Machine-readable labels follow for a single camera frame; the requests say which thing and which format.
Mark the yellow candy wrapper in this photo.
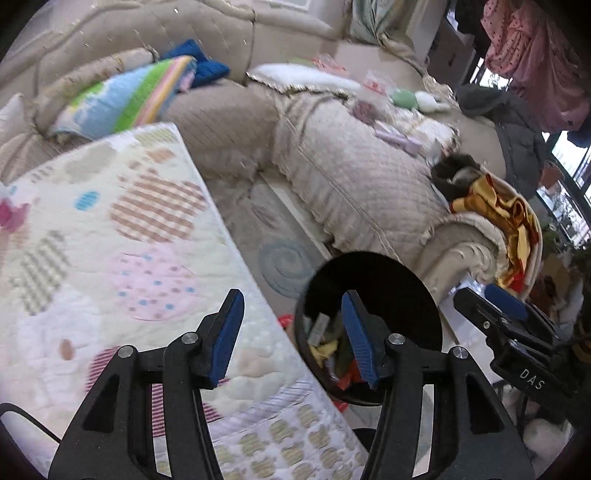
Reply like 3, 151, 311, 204
310, 340, 339, 368

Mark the colourful striped blanket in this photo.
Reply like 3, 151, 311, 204
49, 56, 197, 140

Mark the green plush toy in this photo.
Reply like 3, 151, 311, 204
388, 89, 451, 114

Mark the beige tufted sofa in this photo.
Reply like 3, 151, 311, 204
1, 1, 510, 300

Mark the pink hanging garment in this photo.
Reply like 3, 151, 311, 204
481, 1, 590, 133

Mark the small green white box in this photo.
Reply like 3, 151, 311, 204
308, 313, 331, 347

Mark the patchwork quilt table cover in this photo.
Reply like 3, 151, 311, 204
1, 123, 367, 479

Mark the yellow red cloth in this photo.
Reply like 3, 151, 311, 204
450, 173, 543, 298

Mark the dark grey jacket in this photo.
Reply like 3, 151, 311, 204
456, 84, 550, 200

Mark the black trash bin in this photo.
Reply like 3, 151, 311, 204
295, 251, 443, 407

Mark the white pink pill bottle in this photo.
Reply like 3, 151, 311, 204
0, 184, 30, 233

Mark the white satin cushion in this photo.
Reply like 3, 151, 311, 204
246, 63, 362, 96

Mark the striped bolster pillow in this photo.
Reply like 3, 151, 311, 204
33, 47, 159, 137

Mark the red plastic bag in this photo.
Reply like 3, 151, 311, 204
277, 314, 370, 412

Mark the purple handheld device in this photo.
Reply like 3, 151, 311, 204
374, 122, 421, 157

